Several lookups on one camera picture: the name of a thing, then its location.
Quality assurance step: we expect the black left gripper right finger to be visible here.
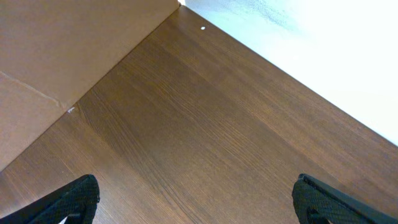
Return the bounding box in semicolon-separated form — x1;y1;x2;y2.
292;174;397;224

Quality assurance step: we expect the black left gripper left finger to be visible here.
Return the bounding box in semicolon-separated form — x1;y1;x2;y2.
1;174;100;224

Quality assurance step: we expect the brown cardboard side panel left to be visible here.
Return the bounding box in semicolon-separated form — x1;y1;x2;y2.
1;0;179;167

